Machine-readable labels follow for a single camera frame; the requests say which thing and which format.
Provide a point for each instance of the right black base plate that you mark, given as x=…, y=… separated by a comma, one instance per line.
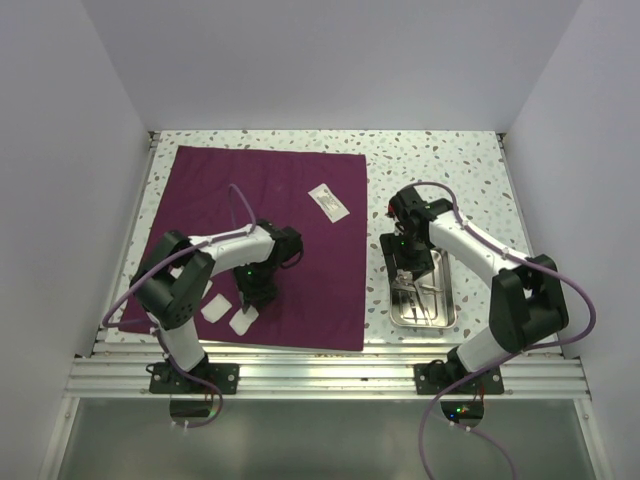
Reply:
x=433, y=378

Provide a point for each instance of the purple cloth mat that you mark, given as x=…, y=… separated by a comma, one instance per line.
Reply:
x=321, y=301

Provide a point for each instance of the stainless steel tray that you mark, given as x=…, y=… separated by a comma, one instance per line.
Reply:
x=446, y=311

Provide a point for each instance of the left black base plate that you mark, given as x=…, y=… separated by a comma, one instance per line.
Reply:
x=165, y=379

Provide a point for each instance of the white sachet packet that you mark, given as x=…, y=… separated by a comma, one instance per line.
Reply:
x=327, y=201

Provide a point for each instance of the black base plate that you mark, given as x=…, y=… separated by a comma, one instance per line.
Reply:
x=433, y=378
x=165, y=379

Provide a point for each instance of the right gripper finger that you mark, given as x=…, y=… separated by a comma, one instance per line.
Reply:
x=389, y=246
x=419, y=268

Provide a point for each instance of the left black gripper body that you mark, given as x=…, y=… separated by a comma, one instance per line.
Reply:
x=254, y=279

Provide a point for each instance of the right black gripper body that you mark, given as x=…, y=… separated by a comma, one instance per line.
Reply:
x=410, y=254

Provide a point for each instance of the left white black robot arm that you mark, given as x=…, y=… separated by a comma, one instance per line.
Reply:
x=170, y=283

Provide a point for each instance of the steel tweezers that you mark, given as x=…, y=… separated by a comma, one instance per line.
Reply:
x=427, y=298

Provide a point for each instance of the white gauze pad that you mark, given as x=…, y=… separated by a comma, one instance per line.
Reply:
x=216, y=309
x=207, y=288
x=243, y=320
x=176, y=272

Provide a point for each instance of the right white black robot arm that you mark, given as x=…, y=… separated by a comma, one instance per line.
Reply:
x=526, y=305

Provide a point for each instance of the steel scissors in tray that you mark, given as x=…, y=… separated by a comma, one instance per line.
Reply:
x=405, y=308

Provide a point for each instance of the aluminium rail frame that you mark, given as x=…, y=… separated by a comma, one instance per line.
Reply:
x=473, y=164

